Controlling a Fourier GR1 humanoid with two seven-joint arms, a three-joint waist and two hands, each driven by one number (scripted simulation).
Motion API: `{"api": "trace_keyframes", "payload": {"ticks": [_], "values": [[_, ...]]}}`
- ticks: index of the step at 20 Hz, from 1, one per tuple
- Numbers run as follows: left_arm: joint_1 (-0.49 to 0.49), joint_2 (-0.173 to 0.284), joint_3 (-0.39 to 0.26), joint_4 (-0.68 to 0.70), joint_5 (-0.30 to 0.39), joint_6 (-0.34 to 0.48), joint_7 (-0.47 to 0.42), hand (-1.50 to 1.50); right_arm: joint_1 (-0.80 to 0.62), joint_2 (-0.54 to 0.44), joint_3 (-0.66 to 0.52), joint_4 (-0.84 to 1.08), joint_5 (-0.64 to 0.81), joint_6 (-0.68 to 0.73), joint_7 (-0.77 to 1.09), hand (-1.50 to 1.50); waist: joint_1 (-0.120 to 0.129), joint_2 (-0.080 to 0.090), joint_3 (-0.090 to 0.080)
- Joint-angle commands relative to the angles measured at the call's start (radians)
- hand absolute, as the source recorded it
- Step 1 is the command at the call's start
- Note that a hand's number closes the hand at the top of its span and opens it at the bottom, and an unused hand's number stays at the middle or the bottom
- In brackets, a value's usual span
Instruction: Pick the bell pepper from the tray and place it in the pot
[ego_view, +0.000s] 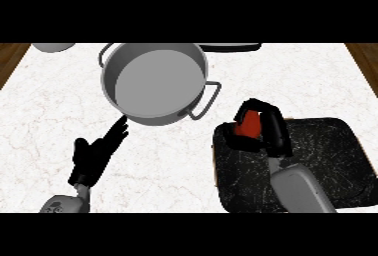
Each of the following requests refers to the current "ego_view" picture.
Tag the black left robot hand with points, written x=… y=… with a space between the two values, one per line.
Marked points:
x=96 y=151

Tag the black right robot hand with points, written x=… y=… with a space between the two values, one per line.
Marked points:
x=274 y=130

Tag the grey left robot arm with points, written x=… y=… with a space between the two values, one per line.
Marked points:
x=67 y=201

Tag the black speckled tray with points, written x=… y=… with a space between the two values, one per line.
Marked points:
x=319 y=166

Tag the grey metal pot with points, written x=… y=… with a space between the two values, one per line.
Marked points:
x=155 y=81

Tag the black flat object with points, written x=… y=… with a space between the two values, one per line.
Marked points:
x=231 y=47

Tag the pale grey round object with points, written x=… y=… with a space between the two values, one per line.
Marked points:
x=54 y=47

